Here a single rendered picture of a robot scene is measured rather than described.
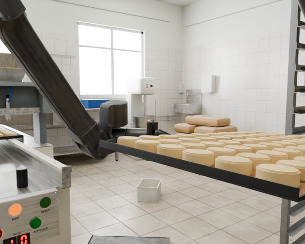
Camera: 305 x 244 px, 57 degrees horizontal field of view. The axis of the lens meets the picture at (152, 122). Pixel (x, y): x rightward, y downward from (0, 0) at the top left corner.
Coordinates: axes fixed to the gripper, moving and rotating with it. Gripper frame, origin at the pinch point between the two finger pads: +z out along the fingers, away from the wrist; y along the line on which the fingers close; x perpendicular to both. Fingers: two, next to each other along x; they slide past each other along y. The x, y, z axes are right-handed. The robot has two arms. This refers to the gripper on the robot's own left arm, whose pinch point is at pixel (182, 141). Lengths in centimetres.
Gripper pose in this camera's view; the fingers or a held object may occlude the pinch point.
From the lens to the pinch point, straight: 74.2
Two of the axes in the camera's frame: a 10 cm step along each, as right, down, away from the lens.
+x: -0.8, 0.7, -9.9
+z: 10.0, 0.4, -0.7
